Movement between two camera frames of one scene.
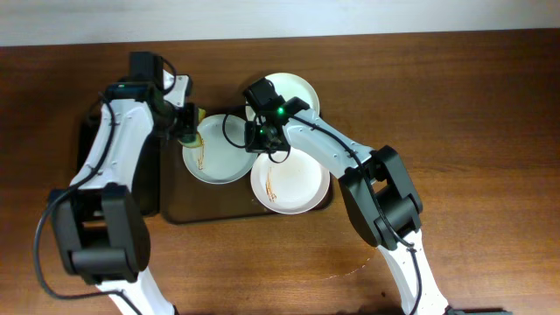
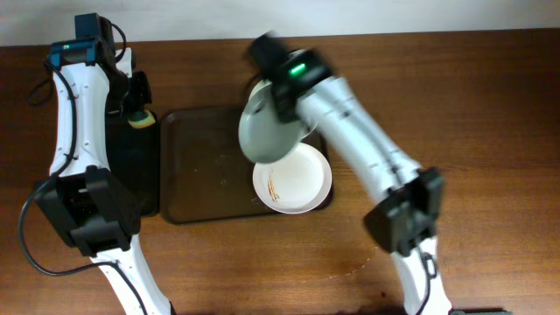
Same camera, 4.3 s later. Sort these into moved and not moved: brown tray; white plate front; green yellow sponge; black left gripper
Moved: green yellow sponge; black left gripper
Not moved: brown tray; white plate front
